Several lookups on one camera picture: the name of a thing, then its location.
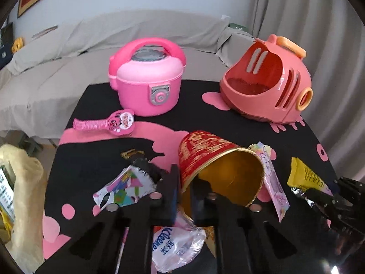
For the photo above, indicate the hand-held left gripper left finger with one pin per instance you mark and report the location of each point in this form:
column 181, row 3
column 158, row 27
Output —
column 171, row 199

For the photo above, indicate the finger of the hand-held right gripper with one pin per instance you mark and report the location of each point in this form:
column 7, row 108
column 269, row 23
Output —
column 349, row 189
column 328, row 205

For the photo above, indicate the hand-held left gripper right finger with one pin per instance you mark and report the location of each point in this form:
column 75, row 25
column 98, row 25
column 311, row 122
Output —
column 199, row 205

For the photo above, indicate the yellow snack packet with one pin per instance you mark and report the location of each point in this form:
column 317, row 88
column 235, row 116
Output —
column 305, row 175

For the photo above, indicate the red gold paper cup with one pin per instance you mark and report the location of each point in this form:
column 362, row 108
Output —
column 233, row 174

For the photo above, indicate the pink cartoon candy wrapper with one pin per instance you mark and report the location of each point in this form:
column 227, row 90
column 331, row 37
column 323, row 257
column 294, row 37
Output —
column 273, row 185

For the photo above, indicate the black foil wrapper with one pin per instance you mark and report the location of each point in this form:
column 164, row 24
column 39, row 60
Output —
column 145, row 167

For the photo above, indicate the colourful foil wrapper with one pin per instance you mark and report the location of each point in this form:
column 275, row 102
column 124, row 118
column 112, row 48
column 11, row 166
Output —
column 125, row 188

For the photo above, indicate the clear plastic tissue pack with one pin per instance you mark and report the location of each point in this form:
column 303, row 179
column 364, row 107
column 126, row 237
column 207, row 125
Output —
column 176, row 248

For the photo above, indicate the black pink printed cloth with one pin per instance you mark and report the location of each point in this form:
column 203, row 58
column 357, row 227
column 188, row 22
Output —
column 94, row 154

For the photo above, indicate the pink toy spoon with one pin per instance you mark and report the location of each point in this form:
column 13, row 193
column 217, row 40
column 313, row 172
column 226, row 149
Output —
column 119, row 121

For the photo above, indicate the pink toy carrier basket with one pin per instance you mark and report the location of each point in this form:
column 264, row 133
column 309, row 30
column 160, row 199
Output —
column 285, row 100

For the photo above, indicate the pink toy rice cooker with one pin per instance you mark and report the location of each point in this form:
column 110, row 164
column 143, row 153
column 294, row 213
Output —
column 142, row 91

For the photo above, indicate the grey curtain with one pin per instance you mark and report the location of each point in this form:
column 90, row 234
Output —
column 328, row 48

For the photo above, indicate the small wooden stool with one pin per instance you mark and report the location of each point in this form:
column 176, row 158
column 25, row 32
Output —
column 28, row 146

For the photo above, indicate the grey covered sofa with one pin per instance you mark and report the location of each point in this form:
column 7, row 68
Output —
column 57, row 77

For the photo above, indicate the small green box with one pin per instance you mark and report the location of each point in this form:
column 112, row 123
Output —
column 238, row 26

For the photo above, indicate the yellow plush toy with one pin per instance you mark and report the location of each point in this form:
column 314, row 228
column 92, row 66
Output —
column 17, row 45

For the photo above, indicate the white wall socket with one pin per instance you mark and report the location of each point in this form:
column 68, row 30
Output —
column 225, row 17

